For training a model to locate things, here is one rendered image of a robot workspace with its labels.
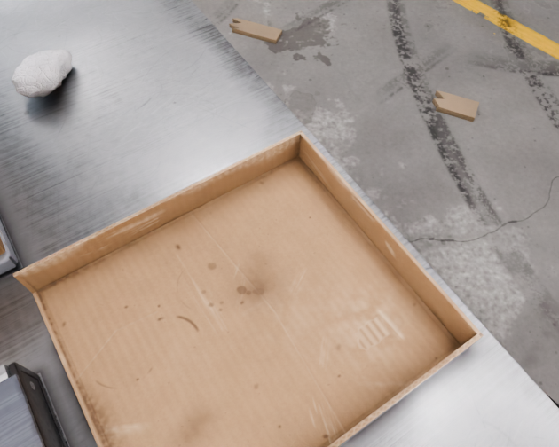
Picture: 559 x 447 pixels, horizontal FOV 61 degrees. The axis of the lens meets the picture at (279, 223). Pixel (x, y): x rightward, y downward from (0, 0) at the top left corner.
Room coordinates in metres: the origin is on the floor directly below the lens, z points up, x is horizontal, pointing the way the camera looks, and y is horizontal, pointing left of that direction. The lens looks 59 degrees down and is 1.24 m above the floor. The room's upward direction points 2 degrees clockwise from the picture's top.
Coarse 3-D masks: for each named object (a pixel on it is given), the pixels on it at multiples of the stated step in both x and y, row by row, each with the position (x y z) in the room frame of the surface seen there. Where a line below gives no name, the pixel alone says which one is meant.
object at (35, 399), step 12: (0, 372) 0.08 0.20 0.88; (12, 372) 0.08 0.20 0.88; (24, 372) 0.08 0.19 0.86; (24, 384) 0.07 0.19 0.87; (36, 384) 0.08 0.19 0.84; (36, 396) 0.06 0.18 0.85; (36, 408) 0.05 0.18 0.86; (48, 408) 0.06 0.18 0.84; (36, 420) 0.04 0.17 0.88; (48, 420) 0.05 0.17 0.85; (48, 432) 0.04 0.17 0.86; (60, 432) 0.04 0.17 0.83; (48, 444) 0.03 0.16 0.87; (60, 444) 0.03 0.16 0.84
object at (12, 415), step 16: (0, 384) 0.07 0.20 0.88; (16, 384) 0.07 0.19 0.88; (0, 400) 0.06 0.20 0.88; (16, 400) 0.06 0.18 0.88; (0, 416) 0.05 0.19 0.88; (16, 416) 0.05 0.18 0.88; (32, 416) 0.05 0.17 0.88; (0, 432) 0.04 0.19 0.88; (16, 432) 0.04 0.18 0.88; (32, 432) 0.04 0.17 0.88
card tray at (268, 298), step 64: (192, 192) 0.25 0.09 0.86; (256, 192) 0.28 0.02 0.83; (320, 192) 0.28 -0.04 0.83; (64, 256) 0.18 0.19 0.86; (128, 256) 0.20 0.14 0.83; (192, 256) 0.20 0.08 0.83; (256, 256) 0.20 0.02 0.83; (320, 256) 0.21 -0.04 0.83; (384, 256) 0.21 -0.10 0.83; (64, 320) 0.13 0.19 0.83; (128, 320) 0.13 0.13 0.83; (192, 320) 0.14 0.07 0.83; (256, 320) 0.14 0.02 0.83; (320, 320) 0.14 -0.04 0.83; (384, 320) 0.14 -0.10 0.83; (448, 320) 0.14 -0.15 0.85; (128, 384) 0.08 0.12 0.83; (192, 384) 0.08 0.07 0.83; (256, 384) 0.08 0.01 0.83; (320, 384) 0.09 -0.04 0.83; (384, 384) 0.09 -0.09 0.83
